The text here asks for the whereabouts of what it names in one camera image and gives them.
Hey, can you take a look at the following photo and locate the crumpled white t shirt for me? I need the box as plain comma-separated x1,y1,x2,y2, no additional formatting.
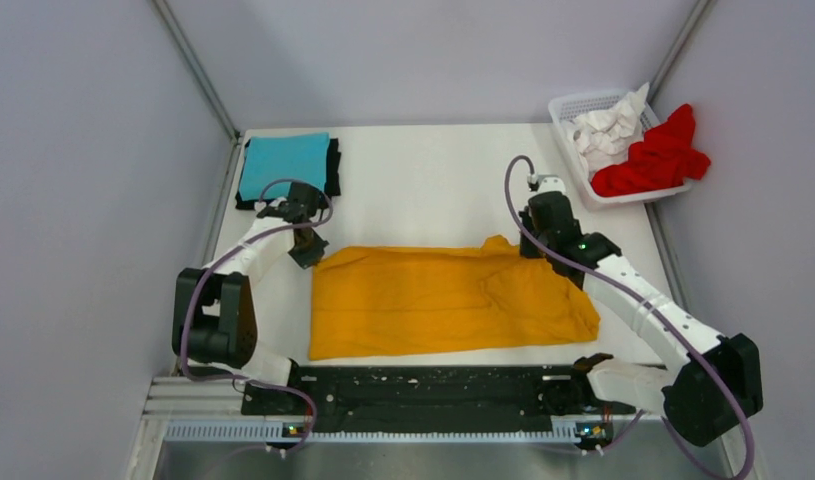
561,83,650,179

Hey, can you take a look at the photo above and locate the aluminium corner post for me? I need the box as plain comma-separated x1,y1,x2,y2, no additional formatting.
148,0,240,141
647,0,717,104

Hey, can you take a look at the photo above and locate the folded black t shirt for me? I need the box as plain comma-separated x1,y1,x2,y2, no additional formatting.
235,135,341,210

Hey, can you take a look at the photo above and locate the folded turquoise t shirt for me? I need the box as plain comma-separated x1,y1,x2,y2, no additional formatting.
237,132,331,202

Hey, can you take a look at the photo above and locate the aluminium frame rail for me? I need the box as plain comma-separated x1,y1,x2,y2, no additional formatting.
141,374,746,444

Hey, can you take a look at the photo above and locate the right aluminium corner post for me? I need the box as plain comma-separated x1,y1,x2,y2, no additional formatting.
647,0,717,104

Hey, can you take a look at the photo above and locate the yellow t shirt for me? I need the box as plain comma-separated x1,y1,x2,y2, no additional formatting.
308,235,600,361

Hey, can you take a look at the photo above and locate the crumpled red t shirt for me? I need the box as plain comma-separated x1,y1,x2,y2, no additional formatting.
591,104,711,197

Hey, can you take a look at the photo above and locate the left aluminium corner post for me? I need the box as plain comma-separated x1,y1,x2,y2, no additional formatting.
148,0,240,141

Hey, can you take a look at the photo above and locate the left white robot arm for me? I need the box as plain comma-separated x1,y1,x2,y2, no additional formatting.
172,179,333,414

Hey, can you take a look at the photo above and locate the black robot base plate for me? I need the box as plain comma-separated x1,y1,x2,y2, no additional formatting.
239,362,637,436

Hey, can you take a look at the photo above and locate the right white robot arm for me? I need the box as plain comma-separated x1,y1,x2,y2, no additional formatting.
517,174,764,447

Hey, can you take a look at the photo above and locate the white plastic laundry basket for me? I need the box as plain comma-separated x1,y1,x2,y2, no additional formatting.
547,91,693,212

